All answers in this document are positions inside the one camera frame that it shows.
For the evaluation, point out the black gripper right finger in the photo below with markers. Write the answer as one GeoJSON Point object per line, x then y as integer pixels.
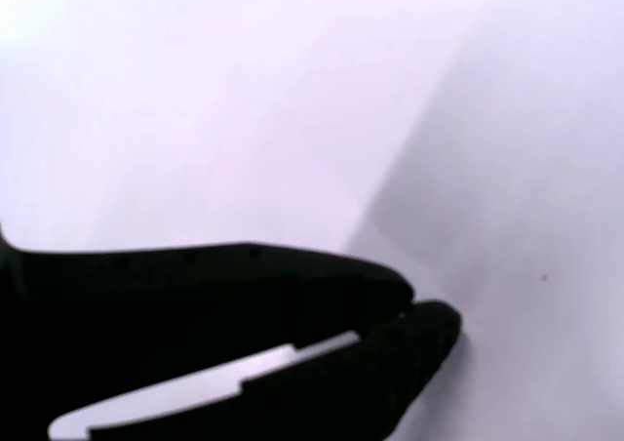
{"type": "Point", "coordinates": [380, 382]}

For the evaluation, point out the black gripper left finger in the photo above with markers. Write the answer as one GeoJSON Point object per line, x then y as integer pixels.
{"type": "Point", "coordinates": [195, 290]}

